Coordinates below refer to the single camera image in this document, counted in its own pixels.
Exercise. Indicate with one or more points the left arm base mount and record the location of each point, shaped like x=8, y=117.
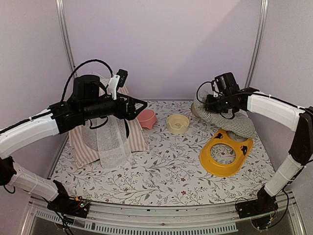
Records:
x=65, y=204

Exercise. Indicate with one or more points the beige bowl behind cushion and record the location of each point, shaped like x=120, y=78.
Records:
x=194, y=110

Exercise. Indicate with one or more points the green checkered cushion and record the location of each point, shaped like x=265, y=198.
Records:
x=240, y=124

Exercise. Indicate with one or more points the cream pet bowl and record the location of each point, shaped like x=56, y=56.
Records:
x=177, y=124

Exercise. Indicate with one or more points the pink pet bowl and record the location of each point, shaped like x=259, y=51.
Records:
x=147, y=118

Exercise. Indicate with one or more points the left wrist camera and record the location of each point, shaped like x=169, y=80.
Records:
x=117, y=81

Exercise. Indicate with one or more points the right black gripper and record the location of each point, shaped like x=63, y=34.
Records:
x=209, y=105

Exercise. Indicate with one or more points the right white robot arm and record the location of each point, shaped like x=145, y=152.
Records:
x=289, y=137

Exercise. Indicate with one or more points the yellow bowl stand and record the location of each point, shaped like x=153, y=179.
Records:
x=222, y=156

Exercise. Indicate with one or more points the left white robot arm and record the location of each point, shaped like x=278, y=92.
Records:
x=20, y=135

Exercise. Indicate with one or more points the right aluminium frame post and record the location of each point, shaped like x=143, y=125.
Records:
x=258, y=41

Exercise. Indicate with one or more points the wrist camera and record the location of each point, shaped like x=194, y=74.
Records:
x=215, y=89
x=117, y=81

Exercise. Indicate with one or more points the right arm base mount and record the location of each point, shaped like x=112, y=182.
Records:
x=263, y=204

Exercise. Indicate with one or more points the front aluminium rail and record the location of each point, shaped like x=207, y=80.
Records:
x=118, y=219

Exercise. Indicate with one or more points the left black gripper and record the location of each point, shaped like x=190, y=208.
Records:
x=130, y=114

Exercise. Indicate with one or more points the floral table mat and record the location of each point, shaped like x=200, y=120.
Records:
x=170, y=173

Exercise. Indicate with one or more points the pink striped pet tent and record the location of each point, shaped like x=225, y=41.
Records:
x=112, y=144

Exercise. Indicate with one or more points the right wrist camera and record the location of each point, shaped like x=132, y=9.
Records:
x=215, y=89

